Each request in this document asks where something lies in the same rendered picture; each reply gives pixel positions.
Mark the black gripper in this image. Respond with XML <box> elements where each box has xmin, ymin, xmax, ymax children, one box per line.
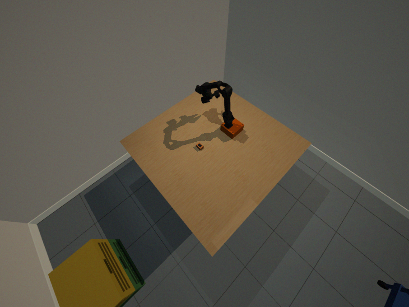
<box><xmin>201</xmin><ymin>90</ymin><xmax>220</xmax><ymax>103</ymax></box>

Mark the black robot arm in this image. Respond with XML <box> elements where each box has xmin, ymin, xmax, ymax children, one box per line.
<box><xmin>195</xmin><ymin>81</ymin><xmax>234</xmax><ymax>129</ymax></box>

